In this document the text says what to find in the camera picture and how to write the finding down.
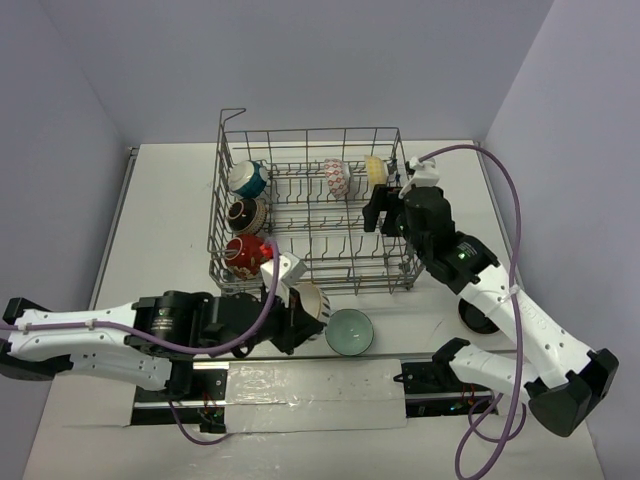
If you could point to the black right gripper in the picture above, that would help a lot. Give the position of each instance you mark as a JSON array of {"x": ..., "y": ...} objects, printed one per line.
[{"x": 382, "y": 194}]

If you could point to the blue inside red patterned bowl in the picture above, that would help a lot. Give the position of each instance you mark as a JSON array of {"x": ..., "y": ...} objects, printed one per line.
[{"x": 337, "y": 174}]

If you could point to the black ceramic bowl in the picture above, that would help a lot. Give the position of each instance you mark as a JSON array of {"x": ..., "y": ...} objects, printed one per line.
[{"x": 475, "y": 320}]

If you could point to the brown rimmed cream bowl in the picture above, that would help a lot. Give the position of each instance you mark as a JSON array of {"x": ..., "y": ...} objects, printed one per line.
[{"x": 247, "y": 216}]

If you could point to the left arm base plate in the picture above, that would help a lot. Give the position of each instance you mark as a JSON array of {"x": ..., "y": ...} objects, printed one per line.
[{"x": 201, "y": 406}]

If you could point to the white ceramic bowl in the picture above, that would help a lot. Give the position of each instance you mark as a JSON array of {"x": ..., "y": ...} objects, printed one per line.
[{"x": 244, "y": 256}]

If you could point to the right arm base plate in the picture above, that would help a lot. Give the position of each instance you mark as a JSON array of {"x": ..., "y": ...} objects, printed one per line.
[{"x": 431, "y": 392}]

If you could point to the grey wire dish rack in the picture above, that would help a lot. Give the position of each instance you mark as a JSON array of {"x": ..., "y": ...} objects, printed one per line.
[{"x": 325, "y": 233}]

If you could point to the yellow dotted bowl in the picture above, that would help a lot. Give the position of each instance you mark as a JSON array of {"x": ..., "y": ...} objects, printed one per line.
[{"x": 376, "y": 170}]

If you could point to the dark teal white bowl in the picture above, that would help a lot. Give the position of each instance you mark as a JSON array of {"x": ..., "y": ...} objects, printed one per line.
[{"x": 247, "y": 179}]

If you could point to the light green ceramic bowl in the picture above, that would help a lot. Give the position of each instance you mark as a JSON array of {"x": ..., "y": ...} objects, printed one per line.
[{"x": 349, "y": 332}]

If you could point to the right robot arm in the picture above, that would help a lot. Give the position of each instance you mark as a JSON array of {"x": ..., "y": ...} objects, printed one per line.
[{"x": 562, "y": 379}]

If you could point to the white bowl orange rim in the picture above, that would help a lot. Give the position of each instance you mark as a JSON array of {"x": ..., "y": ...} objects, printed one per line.
[{"x": 314, "y": 301}]

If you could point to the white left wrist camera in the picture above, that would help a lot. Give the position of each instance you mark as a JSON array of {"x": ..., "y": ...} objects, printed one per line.
[{"x": 281, "y": 277}]

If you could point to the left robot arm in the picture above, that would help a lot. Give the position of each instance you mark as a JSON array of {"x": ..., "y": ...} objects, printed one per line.
[{"x": 152, "y": 342}]

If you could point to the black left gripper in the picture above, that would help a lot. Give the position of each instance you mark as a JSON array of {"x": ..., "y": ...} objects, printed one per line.
[{"x": 289, "y": 323}]

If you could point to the aluminium mounting rail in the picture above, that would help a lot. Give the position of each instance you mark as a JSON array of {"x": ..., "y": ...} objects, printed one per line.
[{"x": 290, "y": 360}]

